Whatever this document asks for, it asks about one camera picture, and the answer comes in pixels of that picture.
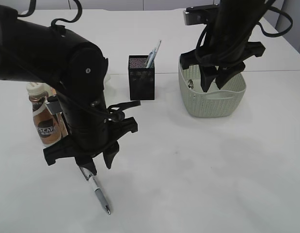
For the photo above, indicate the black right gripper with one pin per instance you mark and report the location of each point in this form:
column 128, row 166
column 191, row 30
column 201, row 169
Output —
column 227, row 53

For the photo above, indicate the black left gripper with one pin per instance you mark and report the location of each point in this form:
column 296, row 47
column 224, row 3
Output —
column 90, row 135

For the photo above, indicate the grey grip clear pen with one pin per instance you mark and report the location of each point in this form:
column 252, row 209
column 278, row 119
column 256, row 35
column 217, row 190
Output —
column 96, row 187

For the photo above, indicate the paper ball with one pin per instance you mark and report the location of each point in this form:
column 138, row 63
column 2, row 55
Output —
column 190, row 84

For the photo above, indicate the brown coffee drink bottle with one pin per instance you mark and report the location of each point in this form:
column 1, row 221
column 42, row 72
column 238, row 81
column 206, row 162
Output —
column 50, row 128

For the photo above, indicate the clear plastic ruler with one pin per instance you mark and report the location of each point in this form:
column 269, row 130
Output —
column 156, row 48

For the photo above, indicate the blue clip grey pen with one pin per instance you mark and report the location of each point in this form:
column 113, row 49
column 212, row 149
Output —
column 150, row 58

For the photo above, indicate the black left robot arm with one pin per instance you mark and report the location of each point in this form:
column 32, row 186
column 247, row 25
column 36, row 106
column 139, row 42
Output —
column 76, row 69

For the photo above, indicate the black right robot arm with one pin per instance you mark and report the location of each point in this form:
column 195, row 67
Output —
column 237, row 16

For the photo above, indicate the pale green plastic basket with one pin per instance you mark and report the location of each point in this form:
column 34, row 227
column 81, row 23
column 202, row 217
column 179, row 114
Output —
column 215, row 102

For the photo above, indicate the black perforated pen holder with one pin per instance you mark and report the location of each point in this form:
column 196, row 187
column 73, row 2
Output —
column 141, row 79

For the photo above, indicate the pale green wavy glass bowl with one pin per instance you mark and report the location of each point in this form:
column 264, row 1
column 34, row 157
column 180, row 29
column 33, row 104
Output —
column 106, row 80

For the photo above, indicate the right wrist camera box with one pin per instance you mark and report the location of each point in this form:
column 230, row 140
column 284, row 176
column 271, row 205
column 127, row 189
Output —
column 200, row 14

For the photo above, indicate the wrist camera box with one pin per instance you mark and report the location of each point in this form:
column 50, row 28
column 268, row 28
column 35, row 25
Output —
column 53, row 105
column 200, row 14

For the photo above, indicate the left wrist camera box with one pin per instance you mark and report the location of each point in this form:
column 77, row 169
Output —
column 53, row 105

